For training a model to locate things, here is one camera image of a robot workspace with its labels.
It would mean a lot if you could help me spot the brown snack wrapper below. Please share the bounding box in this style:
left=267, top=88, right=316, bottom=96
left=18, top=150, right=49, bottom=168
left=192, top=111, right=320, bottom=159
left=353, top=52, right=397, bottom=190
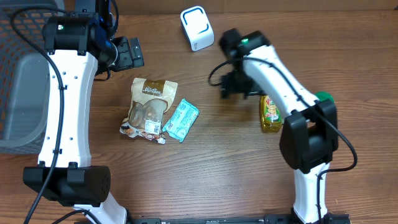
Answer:
left=119, top=78, right=178, bottom=144

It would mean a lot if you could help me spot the yellow liquid bottle silver cap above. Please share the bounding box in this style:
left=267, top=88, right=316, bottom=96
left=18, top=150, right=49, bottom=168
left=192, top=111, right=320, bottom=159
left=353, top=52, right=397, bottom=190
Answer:
left=260, top=95, right=284, bottom=133

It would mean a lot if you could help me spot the teal tissue pack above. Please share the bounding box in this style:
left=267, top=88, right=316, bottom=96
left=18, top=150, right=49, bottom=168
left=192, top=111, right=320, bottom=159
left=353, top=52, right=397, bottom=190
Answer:
left=162, top=98, right=200, bottom=143

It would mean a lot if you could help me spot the green lidded jar with tissues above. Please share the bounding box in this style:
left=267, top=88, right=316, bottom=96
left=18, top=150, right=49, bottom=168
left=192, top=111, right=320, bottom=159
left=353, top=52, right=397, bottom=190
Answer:
left=315, top=91, right=335, bottom=103

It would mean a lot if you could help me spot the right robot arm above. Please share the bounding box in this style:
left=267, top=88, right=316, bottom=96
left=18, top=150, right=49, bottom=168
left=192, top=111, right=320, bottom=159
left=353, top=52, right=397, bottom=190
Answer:
left=219, top=29, right=338, bottom=223

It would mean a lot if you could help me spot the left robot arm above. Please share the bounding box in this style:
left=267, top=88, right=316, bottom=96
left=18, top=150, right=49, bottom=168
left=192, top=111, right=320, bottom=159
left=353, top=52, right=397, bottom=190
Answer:
left=23, top=1, right=144, bottom=223

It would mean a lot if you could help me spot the white barcode scanner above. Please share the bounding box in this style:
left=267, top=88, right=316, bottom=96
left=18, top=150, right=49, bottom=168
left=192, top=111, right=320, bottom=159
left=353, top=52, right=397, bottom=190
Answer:
left=180, top=6, right=215, bottom=52

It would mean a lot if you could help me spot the dark grey plastic basket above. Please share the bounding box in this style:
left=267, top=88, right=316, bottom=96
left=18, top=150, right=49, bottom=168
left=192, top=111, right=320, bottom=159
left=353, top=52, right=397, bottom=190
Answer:
left=1, top=0, right=65, bottom=154

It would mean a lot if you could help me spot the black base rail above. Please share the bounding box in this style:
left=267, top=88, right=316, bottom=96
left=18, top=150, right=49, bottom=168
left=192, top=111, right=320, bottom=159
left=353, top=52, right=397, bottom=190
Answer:
left=130, top=213, right=351, bottom=224

